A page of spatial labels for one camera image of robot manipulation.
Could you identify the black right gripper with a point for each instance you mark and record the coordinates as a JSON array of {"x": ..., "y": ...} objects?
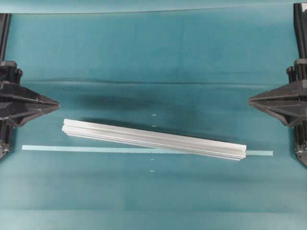
[{"x": 294, "y": 93}]

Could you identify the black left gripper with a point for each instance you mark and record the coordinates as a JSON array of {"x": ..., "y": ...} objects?
[{"x": 19, "y": 114}]

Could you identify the silver aluminium extrusion rail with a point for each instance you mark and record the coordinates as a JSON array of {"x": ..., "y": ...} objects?
[{"x": 153, "y": 139}]

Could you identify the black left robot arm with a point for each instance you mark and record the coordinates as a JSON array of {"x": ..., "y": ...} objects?
[{"x": 6, "y": 129}]

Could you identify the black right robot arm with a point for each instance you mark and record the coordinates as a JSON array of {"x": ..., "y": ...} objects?
[{"x": 288, "y": 104}]

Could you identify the light blue tape strip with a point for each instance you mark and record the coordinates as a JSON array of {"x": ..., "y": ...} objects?
[{"x": 102, "y": 150}]

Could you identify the teal table cloth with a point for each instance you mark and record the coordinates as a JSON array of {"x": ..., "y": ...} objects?
[{"x": 187, "y": 73}]

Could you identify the black left frame post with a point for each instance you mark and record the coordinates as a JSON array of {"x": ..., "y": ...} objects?
[{"x": 4, "y": 30}]

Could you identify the black frame post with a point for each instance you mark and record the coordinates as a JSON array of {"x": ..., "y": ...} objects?
[
  {"x": 4, "y": 30},
  {"x": 300, "y": 25}
]

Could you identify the black right frame post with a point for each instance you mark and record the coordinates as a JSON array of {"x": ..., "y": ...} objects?
[{"x": 300, "y": 25}]

